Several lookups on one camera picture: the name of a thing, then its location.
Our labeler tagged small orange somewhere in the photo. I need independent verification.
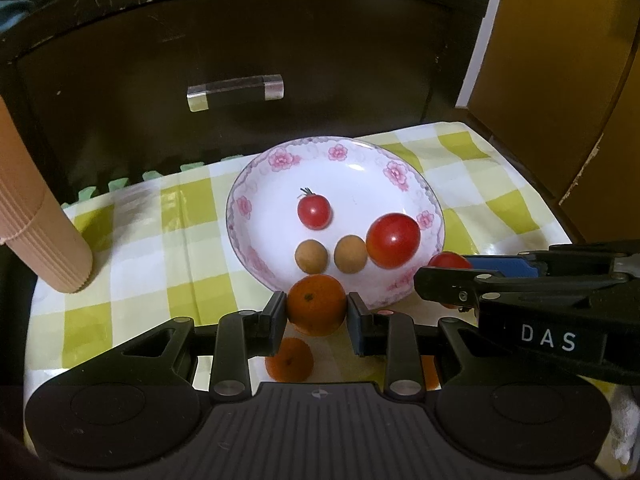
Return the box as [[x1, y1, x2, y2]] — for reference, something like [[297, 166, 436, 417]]
[[421, 356, 440, 391], [286, 274, 346, 337], [265, 337, 314, 382]]

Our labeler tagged large red tomato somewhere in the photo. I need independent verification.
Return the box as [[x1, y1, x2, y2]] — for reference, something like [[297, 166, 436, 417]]
[[366, 212, 421, 269]]

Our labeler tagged tan longan fruit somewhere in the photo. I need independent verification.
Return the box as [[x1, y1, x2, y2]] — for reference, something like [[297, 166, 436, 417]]
[[294, 240, 329, 274]]

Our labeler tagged cherry tomato with stem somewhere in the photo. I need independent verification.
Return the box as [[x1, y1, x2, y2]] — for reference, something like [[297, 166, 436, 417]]
[[297, 188, 332, 231]]

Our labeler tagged white floral porcelain plate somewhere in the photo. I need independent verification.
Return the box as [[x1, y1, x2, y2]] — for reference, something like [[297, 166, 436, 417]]
[[226, 136, 445, 309]]

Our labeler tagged brown wooden cabinet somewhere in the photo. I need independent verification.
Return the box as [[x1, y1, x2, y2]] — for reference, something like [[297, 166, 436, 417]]
[[469, 0, 639, 242]]

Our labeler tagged pink ribbed cylinder case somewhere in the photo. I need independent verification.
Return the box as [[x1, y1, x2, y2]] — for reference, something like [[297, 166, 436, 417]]
[[1, 104, 93, 294]]

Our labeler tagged dark wooden nightstand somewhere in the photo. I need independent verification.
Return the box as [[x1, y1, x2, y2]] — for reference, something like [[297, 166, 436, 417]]
[[1, 0, 489, 203]]

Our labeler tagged silver drawer handle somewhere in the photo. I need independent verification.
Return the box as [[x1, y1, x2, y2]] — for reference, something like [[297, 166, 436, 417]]
[[186, 74, 285, 113]]

